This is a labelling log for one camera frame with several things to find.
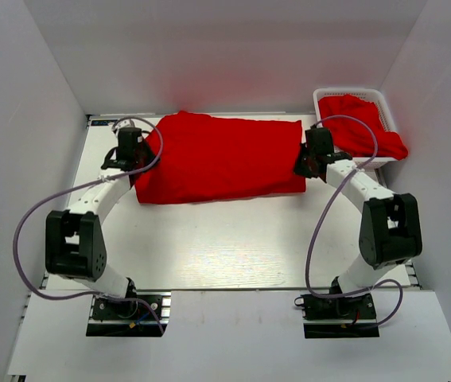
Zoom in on red t-shirt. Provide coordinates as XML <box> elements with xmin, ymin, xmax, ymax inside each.
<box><xmin>135</xmin><ymin>111</ymin><xmax>306</xmax><ymax>205</ymax></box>

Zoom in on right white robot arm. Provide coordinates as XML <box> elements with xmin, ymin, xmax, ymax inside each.
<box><xmin>294</xmin><ymin>127</ymin><xmax>422</xmax><ymax>318</ymax></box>

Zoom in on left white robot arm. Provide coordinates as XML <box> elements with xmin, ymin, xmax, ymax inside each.
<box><xmin>45</xmin><ymin>127</ymin><xmax>155</xmax><ymax>318</ymax></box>

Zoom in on red shirts in basket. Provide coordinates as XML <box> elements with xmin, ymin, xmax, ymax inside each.
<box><xmin>317</xmin><ymin>93</ymin><xmax>410</xmax><ymax>162</ymax></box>

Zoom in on dark blue label sticker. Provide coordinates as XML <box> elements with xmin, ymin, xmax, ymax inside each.
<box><xmin>91</xmin><ymin>119</ymin><xmax>117</xmax><ymax>127</ymax></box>

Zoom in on white plastic basket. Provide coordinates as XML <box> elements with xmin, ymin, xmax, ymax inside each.
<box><xmin>313</xmin><ymin>88</ymin><xmax>408</xmax><ymax>170</ymax></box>

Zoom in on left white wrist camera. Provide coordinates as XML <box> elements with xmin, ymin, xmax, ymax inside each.
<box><xmin>111</xmin><ymin>119</ymin><xmax>142</xmax><ymax>138</ymax></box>

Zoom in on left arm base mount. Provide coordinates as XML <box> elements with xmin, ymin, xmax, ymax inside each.
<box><xmin>86</xmin><ymin>292</ymin><xmax>171</xmax><ymax>338</ymax></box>

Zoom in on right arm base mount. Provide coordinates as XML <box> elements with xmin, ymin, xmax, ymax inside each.
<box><xmin>294</xmin><ymin>294</ymin><xmax>379</xmax><ymax>339</ymax></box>

